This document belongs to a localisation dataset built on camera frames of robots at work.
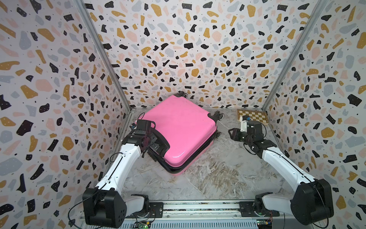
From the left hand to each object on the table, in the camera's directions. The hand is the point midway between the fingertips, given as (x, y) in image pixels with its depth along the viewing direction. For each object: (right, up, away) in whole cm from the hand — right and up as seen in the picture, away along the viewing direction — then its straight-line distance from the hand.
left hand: (152, 137), depth 83 cm
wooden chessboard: (+74, +14, +32) cm, 82 cm away
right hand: (+47, +4, +2) cm, 47 cm away
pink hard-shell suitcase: (+19, +4, +1) cm, 20 cm away
